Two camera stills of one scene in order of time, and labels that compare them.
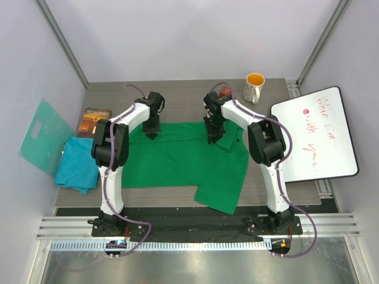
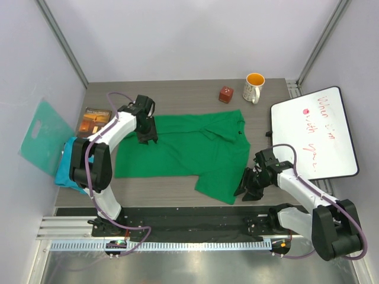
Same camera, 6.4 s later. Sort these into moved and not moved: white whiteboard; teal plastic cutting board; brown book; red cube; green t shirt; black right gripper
Moved: green t shirt; black right gripper
Not moved: brown book; white whiteboard; teal plastic cutting board; red cube
